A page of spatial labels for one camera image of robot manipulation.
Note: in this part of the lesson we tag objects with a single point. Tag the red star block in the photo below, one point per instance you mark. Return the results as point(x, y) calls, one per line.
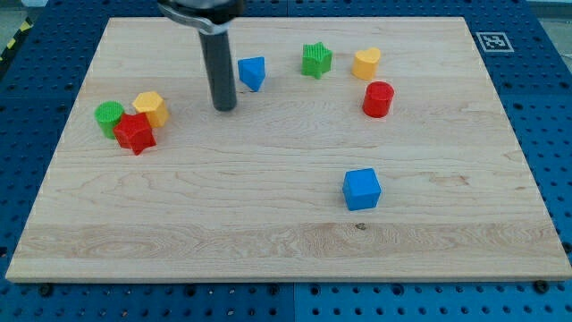
point(134, 132)

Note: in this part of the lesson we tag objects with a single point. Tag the white fiducial marker tag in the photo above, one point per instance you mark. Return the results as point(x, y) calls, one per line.
point(494, 42)

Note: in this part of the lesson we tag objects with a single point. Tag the red cylinder block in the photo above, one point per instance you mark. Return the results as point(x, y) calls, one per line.
point(377, 99)

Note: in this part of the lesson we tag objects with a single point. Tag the yellow heart block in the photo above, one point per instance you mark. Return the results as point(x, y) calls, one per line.
point(365, 63)

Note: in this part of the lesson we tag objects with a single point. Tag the wooden board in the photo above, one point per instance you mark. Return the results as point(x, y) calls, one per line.
point(255, 194)

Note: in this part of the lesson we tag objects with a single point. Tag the blue cube block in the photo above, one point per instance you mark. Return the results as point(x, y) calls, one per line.
point(361, 189)

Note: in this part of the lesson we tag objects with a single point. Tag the yellow hexagon block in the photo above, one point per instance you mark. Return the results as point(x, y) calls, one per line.
point(153, 106)

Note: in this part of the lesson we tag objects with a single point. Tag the green cylinder block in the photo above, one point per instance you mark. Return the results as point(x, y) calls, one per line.
point(108, 114)

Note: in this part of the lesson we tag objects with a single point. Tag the green star block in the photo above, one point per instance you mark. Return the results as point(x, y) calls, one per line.
point(316, 60)

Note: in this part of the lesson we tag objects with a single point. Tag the yellow black hazard tape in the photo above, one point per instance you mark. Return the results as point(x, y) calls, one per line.
point(16, 41)

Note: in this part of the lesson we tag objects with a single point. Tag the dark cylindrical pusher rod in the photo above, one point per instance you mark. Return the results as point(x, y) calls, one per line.
point(217, 57)

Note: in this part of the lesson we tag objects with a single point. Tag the blue triangle block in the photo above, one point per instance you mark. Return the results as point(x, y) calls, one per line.
point(252, 72)

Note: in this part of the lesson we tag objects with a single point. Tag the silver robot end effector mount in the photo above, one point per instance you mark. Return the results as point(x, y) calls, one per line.
point(209, 17)

